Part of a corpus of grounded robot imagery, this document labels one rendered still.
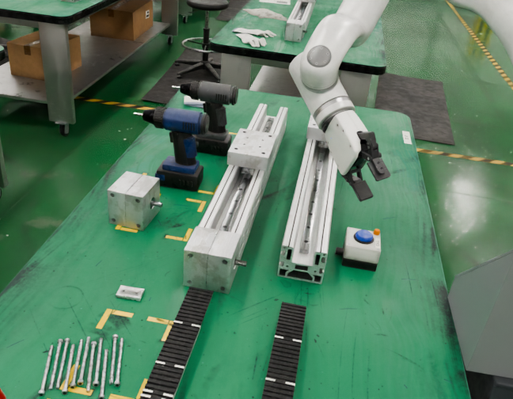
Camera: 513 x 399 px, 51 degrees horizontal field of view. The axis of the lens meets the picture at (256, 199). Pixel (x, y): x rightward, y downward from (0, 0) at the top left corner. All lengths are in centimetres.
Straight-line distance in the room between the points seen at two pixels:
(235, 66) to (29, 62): 157
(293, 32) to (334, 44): 197
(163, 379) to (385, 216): 80
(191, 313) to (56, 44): 256
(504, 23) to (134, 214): 91
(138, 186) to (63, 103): 225
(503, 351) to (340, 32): 67
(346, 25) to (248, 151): 48
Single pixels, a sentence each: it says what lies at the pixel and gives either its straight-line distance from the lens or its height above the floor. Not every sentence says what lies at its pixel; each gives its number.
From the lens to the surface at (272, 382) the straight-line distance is 95.
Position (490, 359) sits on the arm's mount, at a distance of 111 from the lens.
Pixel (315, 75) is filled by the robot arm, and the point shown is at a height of 122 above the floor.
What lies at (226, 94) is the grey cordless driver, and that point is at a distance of 160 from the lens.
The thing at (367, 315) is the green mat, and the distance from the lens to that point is 116.
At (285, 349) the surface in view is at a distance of 101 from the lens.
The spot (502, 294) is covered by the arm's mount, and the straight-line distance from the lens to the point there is 101.
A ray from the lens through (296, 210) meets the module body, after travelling 128.
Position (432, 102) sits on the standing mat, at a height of 1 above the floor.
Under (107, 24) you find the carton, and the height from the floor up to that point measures 34.
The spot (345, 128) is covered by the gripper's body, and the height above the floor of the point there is 114.
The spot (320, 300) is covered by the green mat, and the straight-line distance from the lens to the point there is 117.
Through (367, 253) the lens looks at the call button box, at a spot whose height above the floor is 83.
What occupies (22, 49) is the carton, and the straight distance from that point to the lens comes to 398.
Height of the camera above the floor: 154
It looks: 31 degrees down
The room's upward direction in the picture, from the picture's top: 6 degrees clockwise
